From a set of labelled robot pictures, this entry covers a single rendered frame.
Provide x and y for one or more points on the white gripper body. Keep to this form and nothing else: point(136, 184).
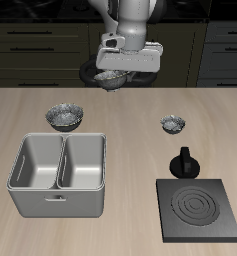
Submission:
point(130, 61)

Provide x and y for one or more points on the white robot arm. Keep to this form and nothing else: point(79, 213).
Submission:
point(132, 23)

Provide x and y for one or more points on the medium grey speckled bowl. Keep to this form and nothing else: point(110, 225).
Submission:
point(110, 80)

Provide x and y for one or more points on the small grey speckled bowl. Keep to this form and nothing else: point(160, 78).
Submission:
point(172, 123)

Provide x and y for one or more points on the large grey speckled bowl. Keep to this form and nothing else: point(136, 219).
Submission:
point(64, 116)

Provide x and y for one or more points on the dark kitchen cupboard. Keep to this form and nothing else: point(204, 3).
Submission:
point(40, 50)

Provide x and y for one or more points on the grey drawer cabinet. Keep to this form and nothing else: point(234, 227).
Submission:
point(223, 53)

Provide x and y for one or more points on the round black knob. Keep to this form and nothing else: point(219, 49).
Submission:
point(185, 165)

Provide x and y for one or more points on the white two-bin basket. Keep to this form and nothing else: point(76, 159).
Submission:
point(58, 176)

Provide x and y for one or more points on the dark grey stove plate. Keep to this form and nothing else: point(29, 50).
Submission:
point(196, 208)

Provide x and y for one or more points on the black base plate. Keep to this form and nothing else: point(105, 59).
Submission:
point(85, 74)

